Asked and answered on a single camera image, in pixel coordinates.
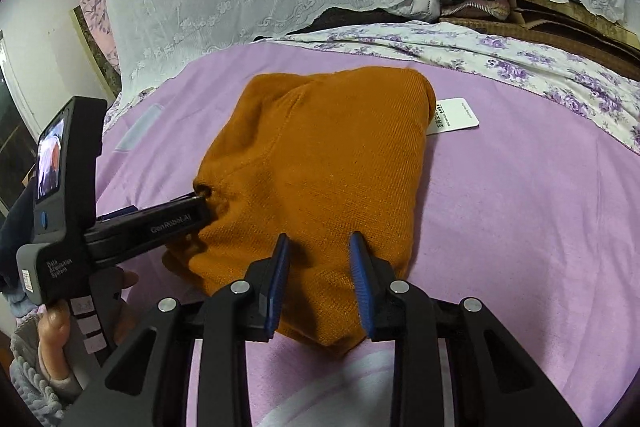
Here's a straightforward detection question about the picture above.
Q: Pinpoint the grey knit sleeve forearm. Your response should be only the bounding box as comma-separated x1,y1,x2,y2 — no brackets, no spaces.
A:
10,300,82,426

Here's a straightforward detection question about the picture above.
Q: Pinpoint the white paper price tag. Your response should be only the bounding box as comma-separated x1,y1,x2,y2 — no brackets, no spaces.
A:
426,98,480,135

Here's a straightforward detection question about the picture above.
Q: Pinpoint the floral purple white quilt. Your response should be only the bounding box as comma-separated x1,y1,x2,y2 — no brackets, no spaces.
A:
104,18,639,152

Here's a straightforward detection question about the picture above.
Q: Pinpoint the pink floral fabric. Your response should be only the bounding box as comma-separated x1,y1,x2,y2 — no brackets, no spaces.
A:
78,0,120,72

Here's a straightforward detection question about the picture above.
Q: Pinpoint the orange knit sweater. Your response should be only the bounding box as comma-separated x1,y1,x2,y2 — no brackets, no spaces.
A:
163,66,436,358

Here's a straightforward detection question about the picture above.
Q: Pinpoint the brown woven mat stack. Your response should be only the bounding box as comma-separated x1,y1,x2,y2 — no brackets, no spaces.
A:
440,0,639,80

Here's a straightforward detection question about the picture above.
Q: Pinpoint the left hand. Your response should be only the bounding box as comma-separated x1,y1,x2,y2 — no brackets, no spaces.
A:
27,267,138,388

